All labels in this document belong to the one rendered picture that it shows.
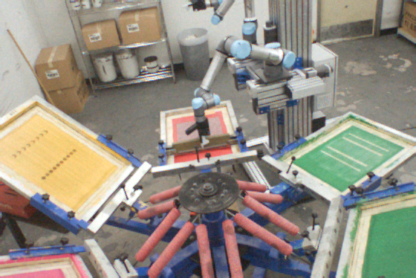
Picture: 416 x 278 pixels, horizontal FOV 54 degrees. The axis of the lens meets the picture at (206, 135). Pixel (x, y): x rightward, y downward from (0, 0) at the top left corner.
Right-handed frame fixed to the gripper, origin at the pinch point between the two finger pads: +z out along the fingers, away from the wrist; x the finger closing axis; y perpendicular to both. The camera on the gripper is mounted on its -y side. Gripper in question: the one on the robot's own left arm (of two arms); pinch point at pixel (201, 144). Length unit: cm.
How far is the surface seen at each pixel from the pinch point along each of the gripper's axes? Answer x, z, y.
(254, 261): -98, 10, 17
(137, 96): 299, 101, -82
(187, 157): -5.7, 5.4, -11.1
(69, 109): 277, 93, -174
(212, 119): 40.3, 5.3, 11.4
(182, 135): 23.9, 5.3, -13.3
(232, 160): -26.5, -2.1, 17.8
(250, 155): -26.5, -3.1, 30.0
